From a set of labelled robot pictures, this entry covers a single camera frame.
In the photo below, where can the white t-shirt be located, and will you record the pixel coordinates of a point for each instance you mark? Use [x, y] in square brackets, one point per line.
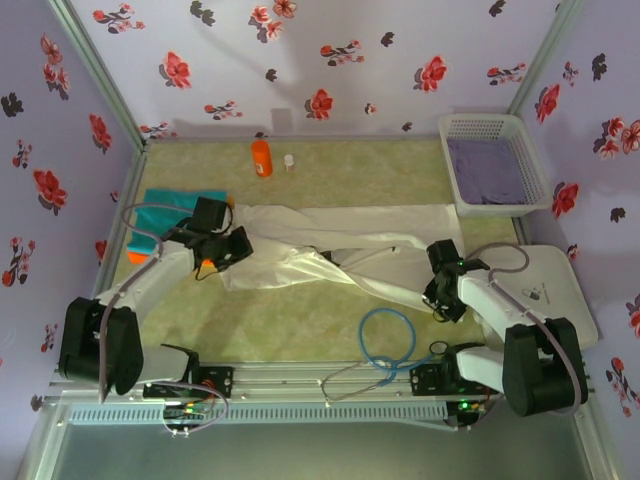
[300, 270]

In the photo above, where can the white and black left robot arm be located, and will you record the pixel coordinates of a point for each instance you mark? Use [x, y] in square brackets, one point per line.
[140, 280]

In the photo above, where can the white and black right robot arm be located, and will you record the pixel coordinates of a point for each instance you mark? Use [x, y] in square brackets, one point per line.
[490, 300]

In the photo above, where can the teal folded t-shirt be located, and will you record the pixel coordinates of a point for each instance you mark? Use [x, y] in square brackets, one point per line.
[145, 225]

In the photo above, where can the orange folded t-shirt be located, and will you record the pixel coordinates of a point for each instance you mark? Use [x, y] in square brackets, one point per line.
[136, 257]

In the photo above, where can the blue stethoscope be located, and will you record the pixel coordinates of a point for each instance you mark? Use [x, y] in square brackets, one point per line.
[384, 361]

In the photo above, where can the orange bottle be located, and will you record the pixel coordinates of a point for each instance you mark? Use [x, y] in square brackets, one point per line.
[261, 157]

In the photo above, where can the small white-capped vial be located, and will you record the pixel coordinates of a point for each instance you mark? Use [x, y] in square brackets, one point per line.
[289, 164]

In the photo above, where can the purple cloth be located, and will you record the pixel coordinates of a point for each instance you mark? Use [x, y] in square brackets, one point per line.
[485, 170]

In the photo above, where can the white plastic basket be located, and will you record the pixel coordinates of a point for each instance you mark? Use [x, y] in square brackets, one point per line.
[480, 125]

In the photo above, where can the small electronics board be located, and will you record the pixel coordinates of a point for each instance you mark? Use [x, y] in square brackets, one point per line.
[187, 412]

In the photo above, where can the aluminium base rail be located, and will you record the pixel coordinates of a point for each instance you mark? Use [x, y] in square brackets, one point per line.
[280, 382]

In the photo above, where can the aluminium frame post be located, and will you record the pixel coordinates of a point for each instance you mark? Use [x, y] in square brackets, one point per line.
[100, 75]
[542, 55]

